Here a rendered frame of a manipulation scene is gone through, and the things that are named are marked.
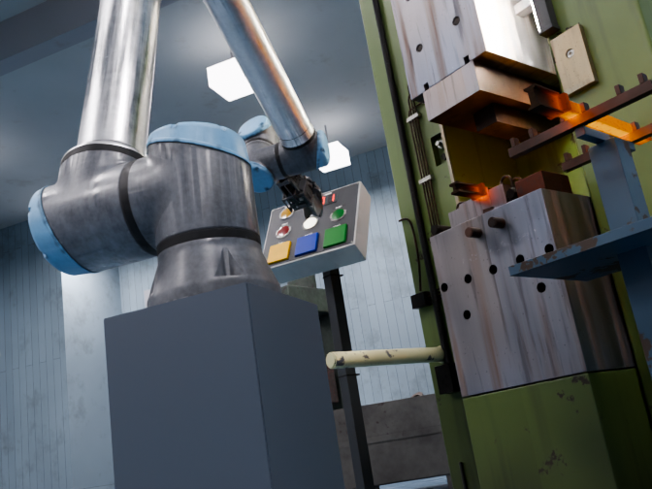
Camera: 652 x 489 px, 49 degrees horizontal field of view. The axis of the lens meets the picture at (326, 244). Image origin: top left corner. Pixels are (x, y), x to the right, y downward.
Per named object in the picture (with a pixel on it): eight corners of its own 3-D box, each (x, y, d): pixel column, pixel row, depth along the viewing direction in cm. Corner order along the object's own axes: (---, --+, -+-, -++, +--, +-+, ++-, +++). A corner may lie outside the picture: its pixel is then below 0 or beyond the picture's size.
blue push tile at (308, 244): (315, 249, 218) (318, 231, 223) (293, 256, 221) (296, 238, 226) (318, 253, 219) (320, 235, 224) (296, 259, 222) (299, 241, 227)
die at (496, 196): (508, 210, 187) (501, 179, 190) (452, 235, 202) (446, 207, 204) (596, 222, 213) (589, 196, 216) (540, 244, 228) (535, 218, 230)
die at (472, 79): (479, 89, 197) (472, 59, 200) (428, 121, 212) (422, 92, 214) (567, 115, 223) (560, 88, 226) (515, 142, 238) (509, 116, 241)
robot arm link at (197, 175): (232, 218, 95) (217, 100, 100) (122, 247, 100) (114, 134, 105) (277, 244, 109) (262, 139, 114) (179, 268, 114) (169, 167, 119)
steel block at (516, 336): (587, 371, 161) (540, 187, 173) (461, 397, 188) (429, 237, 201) (700, 360, 195) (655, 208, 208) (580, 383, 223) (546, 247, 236)
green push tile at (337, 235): (344, 240, 214) (346, 222, 219) (322, 247, 217) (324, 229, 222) (347, 244, 215) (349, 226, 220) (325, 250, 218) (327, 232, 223)
